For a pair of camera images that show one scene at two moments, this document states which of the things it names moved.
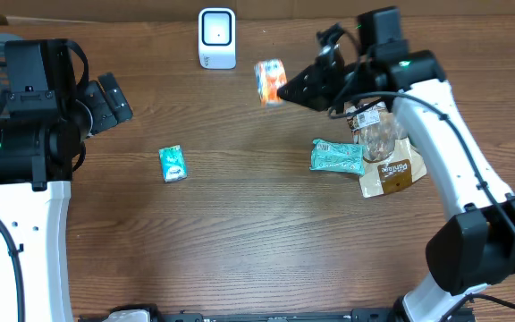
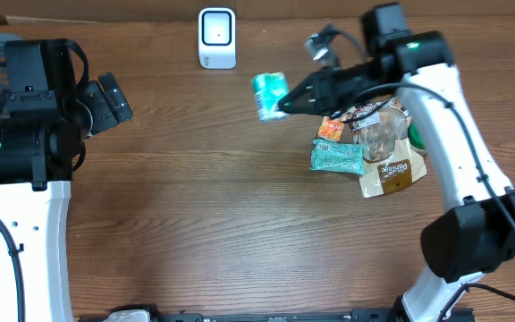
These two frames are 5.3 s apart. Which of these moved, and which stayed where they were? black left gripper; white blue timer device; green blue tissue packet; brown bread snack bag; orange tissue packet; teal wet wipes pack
Moved: orange tissue packet; green blue tissue packet
Stayed: white blue timer device; black left gripper; teal wet wipes pack; brown bread snack bag
